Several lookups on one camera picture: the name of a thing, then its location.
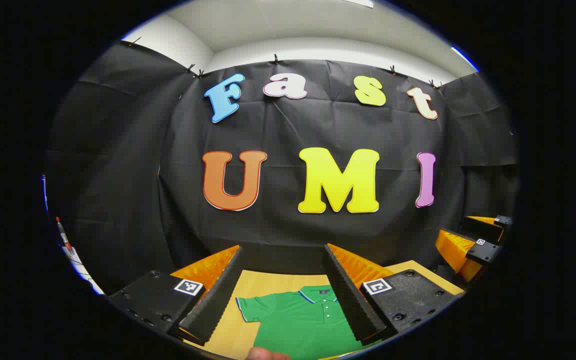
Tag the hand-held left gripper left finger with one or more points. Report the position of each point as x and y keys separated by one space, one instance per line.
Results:
x=215 y=300

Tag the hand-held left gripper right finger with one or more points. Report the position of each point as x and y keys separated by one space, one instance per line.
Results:
x=350 y=300

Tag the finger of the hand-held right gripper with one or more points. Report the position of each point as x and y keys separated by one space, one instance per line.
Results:
x=483 y=252
x=483 y=227

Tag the green T-shirt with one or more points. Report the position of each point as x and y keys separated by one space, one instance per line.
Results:
x=298 y=325

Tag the white object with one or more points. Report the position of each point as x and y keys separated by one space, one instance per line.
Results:
x=80 y=270

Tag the red pen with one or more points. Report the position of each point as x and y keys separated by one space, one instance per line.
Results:
x=63 y=235

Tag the black backdrop cloth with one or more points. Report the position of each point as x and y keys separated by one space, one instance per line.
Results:
x=288 y=125

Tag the row of black backdrop clips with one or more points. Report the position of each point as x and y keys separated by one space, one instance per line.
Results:
x=276 y=59

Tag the ceiling light panel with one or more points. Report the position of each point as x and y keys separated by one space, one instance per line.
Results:
x=359 y=2

